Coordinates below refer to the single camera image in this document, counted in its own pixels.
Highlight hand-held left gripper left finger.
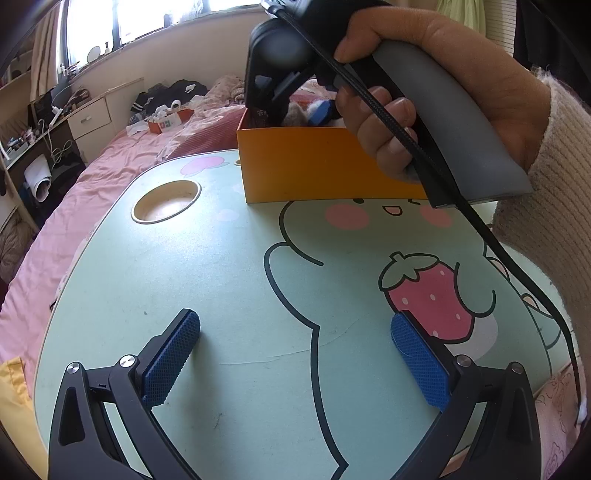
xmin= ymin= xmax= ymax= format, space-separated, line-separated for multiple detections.
xmin=48 ymin=308 xmax=201 ymax=480

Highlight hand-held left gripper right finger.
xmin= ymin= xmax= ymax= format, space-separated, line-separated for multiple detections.
xmin=390 ymin=312 xmax=541 ymax=480

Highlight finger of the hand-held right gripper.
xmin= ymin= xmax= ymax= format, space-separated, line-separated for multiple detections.
xmin=245 ymin=71 xmax=303 ymax=128
xmin=307 ymin=98 xmax=336 ymax=126

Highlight fuzzy brown plush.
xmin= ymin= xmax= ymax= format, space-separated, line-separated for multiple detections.
xmin=283 ymin=100 xmax=320 ymax=128

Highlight orange cardboard box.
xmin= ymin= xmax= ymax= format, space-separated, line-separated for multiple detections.
xmin=236 ymin=90 xmax=430 ymax=205

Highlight person's right forearm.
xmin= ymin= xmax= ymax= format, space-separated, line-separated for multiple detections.
xmin=491 ymin=69 xmax=591 ymax=342

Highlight mint green cartoon desktop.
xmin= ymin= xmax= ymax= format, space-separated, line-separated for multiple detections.
xmin=34 ymin=150 xmax=578 ymax=480

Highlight person's right hand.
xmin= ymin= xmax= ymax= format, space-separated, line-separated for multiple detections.
xmin=333 ymin=2 xmax=553 ymax=181

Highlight fluffy pale pink blanket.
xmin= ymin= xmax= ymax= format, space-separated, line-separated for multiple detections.
xmin=203 ymin=76 xmax=246 ymax=108

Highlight maroon pillow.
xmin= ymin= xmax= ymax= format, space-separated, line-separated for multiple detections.
xmin=170 ymin=133 xmax=241 ymax=161

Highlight black clothes pile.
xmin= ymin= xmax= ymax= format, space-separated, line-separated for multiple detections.
xmin=129 ymin=80 xmax=208 ymax=125

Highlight orange tissue box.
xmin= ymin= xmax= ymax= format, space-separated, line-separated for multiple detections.
xmin=148 ymin=108 xmax=191 ymax=136

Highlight green curtain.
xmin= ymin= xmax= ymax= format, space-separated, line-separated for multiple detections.
xmin=436 ymin=0 xmax=486 ymax=34

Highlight black hanging clothes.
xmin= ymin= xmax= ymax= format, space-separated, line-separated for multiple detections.
xmin=512 ymin=0 xmax=591 ymax=89

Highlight window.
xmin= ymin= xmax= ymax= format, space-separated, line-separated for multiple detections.
xmin=60 ymin=0 xmax=278 ymax=71

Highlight yellow cloth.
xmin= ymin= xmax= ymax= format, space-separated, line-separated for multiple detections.
xmin=0 ymin=357 xmax=48 ymax=480

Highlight beige desk with drawers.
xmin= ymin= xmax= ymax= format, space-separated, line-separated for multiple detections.
xmin=0 ymin=78 xmax=147 ymax=222

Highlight beige curtain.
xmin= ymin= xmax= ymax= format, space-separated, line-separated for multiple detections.
xmin=30 ymin=0 xmax=71 ymax=100

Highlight white paper roll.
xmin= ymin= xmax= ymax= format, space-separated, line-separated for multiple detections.
xmin=23 ymin=154 xmax=54 ymax=202

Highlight black braided cable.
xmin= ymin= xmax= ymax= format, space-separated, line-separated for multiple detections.
xmin=272 ymin=0 xmax=589 ymax=430

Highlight white charging cable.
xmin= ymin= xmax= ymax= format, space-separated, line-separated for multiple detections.
xmin=38 ymin=107 xmax=71 ymax=168

